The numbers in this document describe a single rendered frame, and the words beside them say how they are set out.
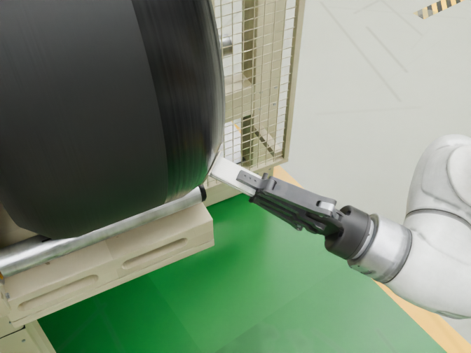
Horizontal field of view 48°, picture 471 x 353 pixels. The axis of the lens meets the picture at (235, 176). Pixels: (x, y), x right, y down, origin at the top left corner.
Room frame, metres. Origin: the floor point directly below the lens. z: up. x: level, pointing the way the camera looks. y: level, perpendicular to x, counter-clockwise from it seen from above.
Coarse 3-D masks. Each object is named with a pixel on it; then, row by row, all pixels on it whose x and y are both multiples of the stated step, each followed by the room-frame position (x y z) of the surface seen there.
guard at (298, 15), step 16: (240, 0) 1.16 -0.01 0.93; (304, 0) 1.23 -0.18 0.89; (240, 32) 1.16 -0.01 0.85; (256, 48) 1.18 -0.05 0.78; (272, 48) 1.20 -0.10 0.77; (272, 64) 1.20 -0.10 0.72; (240, 80) 1.16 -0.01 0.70; (288, 96) 1.23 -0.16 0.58; (288, 112) 1.22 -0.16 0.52; (288, 128) 1.22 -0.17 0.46; (224, 144) 1.13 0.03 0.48; (256, 144) 1.18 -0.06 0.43; (288, 144) 1.23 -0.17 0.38; (272, 160) 1.22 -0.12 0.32
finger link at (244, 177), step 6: (240, 174) 0.50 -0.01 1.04; (246, 174) 0.50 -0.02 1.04; (240, 180) 0.49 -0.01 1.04; (246, 180) 0.49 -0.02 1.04; (252, 180) 0.49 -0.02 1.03; (258, 180) 0.49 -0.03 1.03; (264, 180) 0.49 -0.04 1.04; (270, 180) 0.48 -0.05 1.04; (252, 186) 0.49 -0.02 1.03; (258, 186) 0.48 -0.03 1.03; (264, 186) 0.48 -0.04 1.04; (270, 186) 0.47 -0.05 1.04
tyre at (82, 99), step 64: (0, 0) 0.43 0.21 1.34; (64, 0) 0.45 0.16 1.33; (128, 0) 0.46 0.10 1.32; (192, 0) 0.50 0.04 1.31; (0, 64) 0.40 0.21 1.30; (64, 64) 0.41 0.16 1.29; (128, 64) 0.43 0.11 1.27; (192, 64) 0.46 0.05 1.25; (0, 128) 0.37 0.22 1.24; (64, 128) 0.39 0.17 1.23; (128, 128) 0.41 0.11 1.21; (192, 128) 0.44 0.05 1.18; (0, 192) 0.37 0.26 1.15; (64, 192) 0.37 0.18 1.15; (128, 192) 0.41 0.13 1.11
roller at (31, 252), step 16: (192, 192) 0.57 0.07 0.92; (160, 208) 0.54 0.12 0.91; (176, 208) 0.55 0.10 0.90; (112, 224) 0.50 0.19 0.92; (128, 224) 0.51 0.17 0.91; (144, 224) 0.52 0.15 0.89; (32, 240) 0.47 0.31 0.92; (48, 240) 0.47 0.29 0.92; (64, 240) 0.47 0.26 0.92; (80, 240) 0.48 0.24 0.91; (96, 240) 0.48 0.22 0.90; (0, 256) 0.44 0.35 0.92; (16, 256) 0.44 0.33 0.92; (32, 256) 0.44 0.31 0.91; (48, 256) 0.45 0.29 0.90; (0, 272) 0.43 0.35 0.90; (16, 272) 0.43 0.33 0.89
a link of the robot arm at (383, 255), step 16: (384, 224) 0.45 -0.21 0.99; (400, 224) 0.47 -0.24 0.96; (368, 240) 0.43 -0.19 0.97; (384, 240) 0.42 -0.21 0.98; (400, 240) 0.43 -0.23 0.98; (368, 256) 0.41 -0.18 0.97; (384, 256) 0.41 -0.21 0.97; (400, 256) 0.41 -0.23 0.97; (368, 272) 0.41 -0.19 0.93; (384, 272) 0.40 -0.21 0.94
